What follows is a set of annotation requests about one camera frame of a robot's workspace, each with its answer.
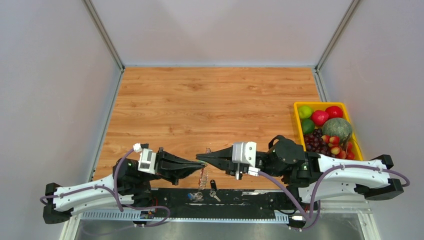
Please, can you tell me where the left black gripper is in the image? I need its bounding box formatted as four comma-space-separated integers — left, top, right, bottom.
138, 146, 206, 185

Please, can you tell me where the red handled metal key organizer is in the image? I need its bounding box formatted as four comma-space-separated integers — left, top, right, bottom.
198, 160, 209, 192

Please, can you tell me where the key with black tag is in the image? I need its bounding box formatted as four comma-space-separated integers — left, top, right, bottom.
209, 179, 221, 202

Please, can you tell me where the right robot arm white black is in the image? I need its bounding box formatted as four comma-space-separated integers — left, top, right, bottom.
196, 135, 410, 209

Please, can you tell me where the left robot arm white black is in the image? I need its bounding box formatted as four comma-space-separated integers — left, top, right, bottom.
40, 143, 206, 225

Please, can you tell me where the key with blue tag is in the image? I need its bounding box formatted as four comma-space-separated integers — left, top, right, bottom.
187, 192, 204, 203

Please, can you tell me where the dark green lime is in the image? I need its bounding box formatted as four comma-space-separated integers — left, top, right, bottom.
300, 118, 315, 135

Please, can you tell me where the purple grape bunch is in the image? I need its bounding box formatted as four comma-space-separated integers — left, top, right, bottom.
303, 128, 335, 157

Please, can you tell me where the light green apple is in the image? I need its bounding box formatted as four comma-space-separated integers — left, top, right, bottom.
297, 105, 314, 120

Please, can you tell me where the red apple left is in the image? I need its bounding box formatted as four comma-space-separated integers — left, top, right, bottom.
310, 110, 329, 127

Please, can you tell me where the red apple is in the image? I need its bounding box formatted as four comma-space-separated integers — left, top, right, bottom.
310, 110, 329, 127
325, 105, 344, 119

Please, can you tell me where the small red peaches cluster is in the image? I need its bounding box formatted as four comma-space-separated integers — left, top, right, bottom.
320, 135, 356, 160

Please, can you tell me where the green netted melon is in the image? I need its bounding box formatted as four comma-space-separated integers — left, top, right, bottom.
321, 117, 353, 142

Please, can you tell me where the red apple right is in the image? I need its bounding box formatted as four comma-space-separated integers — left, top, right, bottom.
325, 105, 344, 119

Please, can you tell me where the yellow plastic fruit bin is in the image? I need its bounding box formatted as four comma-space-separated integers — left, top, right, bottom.
293, 101, 364, 161

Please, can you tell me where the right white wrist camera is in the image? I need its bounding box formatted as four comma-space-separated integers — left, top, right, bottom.
231, 141, 260, 180

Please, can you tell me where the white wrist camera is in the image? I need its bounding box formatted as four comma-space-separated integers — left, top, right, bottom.
133, 143, 157, 175
231, 141, 260, 180

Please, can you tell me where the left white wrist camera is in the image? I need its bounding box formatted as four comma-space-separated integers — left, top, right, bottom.
133, 143, 157, 175

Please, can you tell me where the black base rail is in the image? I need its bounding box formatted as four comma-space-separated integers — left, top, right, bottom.
151, 188, 295, 220

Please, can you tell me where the slotted white cable duct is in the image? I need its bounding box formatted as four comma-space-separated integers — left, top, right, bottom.
81, 209, 290, 224

